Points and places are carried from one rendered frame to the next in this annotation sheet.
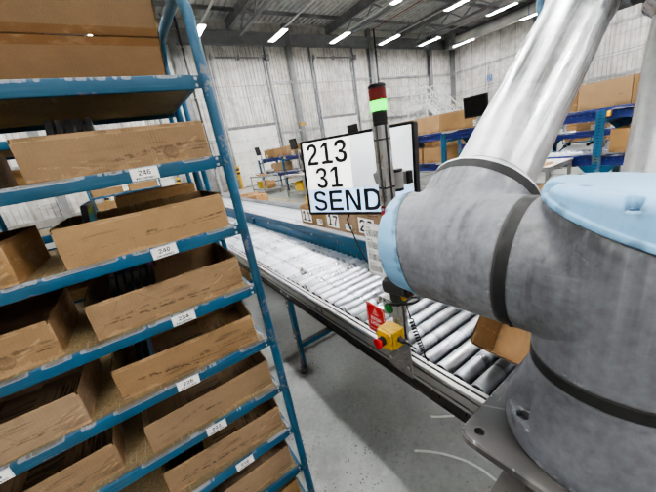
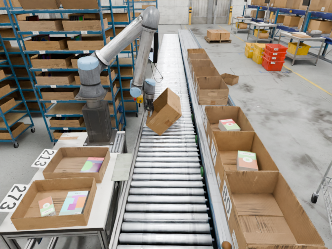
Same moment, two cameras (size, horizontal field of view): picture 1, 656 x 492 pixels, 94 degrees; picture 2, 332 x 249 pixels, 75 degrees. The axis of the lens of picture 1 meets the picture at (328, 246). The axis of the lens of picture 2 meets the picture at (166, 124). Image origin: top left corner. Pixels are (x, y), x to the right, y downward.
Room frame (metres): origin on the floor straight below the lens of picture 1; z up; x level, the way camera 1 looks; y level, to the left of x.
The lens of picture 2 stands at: (-0.81, -1.65, 1.84)
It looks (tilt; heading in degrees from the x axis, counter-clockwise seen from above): 31 degrees down; 33
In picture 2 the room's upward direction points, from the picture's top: 1 degrees counter-clockwise
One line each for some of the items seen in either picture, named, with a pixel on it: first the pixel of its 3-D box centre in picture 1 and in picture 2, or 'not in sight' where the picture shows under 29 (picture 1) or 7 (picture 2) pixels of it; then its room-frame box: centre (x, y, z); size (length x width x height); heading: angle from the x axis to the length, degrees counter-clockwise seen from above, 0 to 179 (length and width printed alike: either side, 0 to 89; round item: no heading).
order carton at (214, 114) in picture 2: not in sight; (226, 126); (0.65, -1.26, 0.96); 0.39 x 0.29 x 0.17; 31
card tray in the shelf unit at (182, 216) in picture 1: (147, 222); (90, 43); (0.94, 0.53, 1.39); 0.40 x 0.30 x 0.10; 120
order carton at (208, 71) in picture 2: not in sight; (205, 78); (1.65, -0.64, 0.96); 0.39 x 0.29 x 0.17; 31
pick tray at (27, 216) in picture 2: not in sight; (58, 201); (-0.42, -0.63, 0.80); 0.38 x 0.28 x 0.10; 127
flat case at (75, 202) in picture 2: not in sight; (75, 203); (-0.37, -0.71, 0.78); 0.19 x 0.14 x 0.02; 36
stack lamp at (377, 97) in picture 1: (378, 100); not in sight; (0.97, -0.21, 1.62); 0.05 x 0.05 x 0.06
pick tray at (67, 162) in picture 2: not in sight; (79, 164); (-0.14, -0.46, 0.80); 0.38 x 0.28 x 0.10; 122
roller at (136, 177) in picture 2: not in sight; (167, 177); (0.15, -1.03, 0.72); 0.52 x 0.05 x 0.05; 121
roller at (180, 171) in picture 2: not in sight; (167, 171); (0.20, -1.00, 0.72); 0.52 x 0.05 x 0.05; 121
